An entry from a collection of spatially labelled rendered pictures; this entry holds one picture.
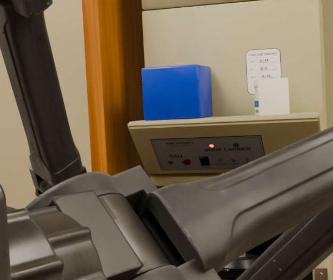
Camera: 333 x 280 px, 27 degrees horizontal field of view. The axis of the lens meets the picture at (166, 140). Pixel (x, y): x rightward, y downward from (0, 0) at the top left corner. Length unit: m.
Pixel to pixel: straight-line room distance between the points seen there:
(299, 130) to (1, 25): 0.52
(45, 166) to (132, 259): 0.63
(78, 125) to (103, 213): 1.42
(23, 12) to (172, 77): 0.41
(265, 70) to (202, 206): 0.81
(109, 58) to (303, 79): 0.35
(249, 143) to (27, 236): 0.87
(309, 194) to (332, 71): 1.18
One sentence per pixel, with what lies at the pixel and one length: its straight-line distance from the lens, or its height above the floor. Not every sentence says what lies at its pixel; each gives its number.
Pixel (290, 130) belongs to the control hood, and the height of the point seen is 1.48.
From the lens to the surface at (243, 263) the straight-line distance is 1.14.
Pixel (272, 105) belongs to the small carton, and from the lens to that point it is 1.16.
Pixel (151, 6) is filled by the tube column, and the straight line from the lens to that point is 1.30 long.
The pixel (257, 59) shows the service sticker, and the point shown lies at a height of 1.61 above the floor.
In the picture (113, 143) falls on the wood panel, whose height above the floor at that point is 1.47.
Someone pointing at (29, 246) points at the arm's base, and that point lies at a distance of 0.33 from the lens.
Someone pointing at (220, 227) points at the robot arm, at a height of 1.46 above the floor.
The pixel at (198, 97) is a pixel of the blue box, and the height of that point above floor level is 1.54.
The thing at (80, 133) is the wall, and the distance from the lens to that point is 1.81.
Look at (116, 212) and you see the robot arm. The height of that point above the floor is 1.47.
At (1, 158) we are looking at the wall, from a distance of 1.92.
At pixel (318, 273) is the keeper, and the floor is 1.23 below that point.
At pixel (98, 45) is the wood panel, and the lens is 1.23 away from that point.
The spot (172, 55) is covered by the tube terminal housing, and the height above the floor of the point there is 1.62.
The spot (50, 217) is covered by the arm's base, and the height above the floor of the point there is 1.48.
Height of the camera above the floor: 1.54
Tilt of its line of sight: 3 degrees down
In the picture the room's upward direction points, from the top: 3 degrees counter-clockwise
